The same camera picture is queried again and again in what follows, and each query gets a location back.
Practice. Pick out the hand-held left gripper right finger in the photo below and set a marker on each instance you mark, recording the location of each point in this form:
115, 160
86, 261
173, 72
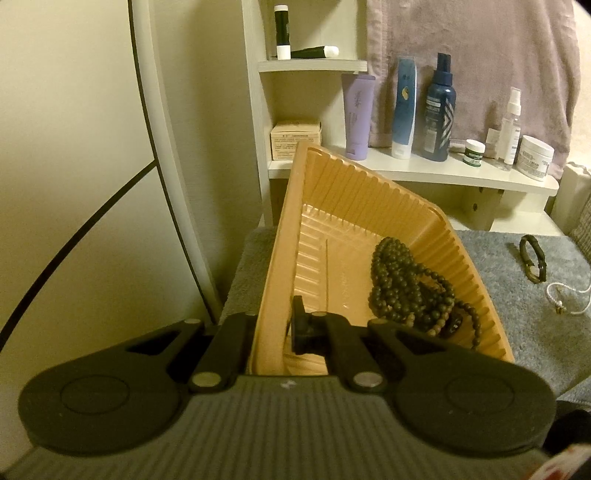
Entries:
302, 330

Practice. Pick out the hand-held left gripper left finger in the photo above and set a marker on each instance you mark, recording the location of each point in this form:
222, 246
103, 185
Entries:
231, 344

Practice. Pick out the orange plastic tray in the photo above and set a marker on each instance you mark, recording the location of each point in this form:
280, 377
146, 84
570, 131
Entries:
351, 198

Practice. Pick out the cream cardboard box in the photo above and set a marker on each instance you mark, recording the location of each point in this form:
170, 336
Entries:
295, 141

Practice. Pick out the white shelf unit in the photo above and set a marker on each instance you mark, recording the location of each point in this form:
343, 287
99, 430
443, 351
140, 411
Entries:
415, 170

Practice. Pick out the grey mat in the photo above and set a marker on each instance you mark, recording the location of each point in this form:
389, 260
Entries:
498, 295

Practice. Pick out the purple cosmetic tube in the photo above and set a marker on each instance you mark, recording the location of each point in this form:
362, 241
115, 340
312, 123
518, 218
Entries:
358, 115

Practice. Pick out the blue cosmetic tube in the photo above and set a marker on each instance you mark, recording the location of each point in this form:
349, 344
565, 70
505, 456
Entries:
404, 106

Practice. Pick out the small green label jar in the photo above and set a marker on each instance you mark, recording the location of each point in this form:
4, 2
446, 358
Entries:
473, 153

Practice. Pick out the dark blue spray bottle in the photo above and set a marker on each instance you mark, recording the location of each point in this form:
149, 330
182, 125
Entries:
437, 115

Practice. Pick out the small white label bottle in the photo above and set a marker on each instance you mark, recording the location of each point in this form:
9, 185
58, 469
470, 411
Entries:
491, 144

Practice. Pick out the black tube white cap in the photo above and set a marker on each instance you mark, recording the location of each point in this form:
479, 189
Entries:
282, 27
314, 52

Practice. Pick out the white cream jar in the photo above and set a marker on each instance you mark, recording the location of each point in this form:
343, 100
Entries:
534, 158

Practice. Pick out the clear spray bottle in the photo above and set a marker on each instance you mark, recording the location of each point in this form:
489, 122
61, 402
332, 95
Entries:
510, 129

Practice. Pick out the mauve towel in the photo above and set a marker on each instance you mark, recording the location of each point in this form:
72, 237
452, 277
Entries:
489, 46

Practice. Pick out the white curved frame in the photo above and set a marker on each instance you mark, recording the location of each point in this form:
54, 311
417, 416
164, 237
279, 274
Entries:
171, 138

